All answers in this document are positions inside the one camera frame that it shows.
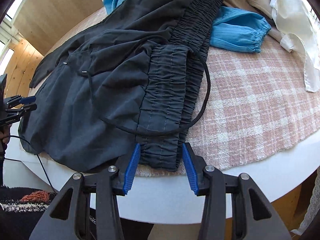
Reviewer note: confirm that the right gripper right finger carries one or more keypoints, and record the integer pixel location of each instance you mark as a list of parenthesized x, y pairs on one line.
[(253, 216)]

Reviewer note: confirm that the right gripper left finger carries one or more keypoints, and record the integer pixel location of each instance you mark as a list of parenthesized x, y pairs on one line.
[(67, 217)]

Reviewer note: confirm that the black drawstring pants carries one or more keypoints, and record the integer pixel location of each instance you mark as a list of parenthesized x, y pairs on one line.
[(96, 101)]

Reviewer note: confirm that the person's left hand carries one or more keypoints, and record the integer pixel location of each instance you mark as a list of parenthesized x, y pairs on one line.
[(5, 137)]

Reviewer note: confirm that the pine plank panel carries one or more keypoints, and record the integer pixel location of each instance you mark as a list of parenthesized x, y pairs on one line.
[(21, 68)]

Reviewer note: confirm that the large light wooden board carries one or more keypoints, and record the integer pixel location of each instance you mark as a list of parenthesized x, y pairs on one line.
[(43, 22)]

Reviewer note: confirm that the pink plaid tablecloth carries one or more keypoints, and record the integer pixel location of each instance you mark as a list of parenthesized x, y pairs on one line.
[(249, 107)]

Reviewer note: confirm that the blue striped garment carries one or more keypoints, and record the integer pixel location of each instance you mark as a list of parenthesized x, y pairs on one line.
[(195, 24)]

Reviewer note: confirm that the white garment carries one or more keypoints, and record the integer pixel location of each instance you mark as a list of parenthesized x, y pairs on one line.
[(293, 19)]

